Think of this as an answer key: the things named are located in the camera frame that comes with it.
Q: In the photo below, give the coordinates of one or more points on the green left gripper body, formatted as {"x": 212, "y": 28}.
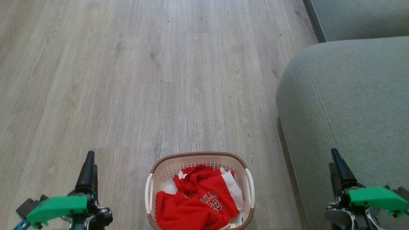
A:
{"x": 57, "y": 207}

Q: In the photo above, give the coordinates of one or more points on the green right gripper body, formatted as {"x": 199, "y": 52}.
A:
{"x": 377, "y": 198}

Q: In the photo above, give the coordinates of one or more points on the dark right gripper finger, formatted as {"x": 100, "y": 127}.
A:
{"x": 345, "y": 174}
{"x": 335, "y": 180}

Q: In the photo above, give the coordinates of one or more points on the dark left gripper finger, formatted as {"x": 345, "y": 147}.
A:
{"x": 85, "y": 174}
{"x": 96, "y": 179}

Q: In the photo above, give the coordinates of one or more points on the red basketball jersey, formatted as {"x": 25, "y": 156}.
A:
{"x": 185, "y": 214}

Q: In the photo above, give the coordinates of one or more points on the red white basketball shorts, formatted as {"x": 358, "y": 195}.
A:
{"x": 211, "y": 188}

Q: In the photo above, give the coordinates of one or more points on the beige woven laundry basket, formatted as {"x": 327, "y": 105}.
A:
{"x": 198, "y": 159}

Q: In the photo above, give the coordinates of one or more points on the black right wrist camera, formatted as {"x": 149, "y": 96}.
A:
{"x": 401, "y": 191}

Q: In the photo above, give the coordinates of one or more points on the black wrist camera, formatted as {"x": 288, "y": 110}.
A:
{"x": 28, "y": 206}
{"x": 401, "y": 191}

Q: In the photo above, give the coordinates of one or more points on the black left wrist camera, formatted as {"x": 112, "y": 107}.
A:
{"x": 28, "y": 206}

